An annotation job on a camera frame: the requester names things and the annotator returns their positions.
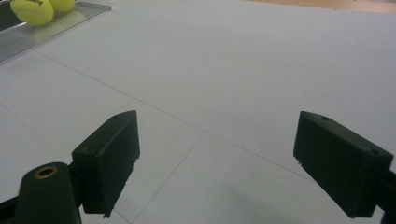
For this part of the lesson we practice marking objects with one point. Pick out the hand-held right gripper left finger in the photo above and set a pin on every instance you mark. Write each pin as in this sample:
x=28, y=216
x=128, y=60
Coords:
x=106, y=161

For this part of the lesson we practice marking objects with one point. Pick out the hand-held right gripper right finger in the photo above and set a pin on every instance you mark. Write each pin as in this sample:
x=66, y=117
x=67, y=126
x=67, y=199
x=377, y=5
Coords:
x=342, y=165

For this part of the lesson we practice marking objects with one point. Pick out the clear plastic container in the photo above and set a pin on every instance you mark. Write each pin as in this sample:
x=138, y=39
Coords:
x=18, y=40

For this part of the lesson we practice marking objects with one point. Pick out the yellow tennis ball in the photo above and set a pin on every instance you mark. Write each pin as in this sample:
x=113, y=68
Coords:
x=62, y=4
x=31, y=14

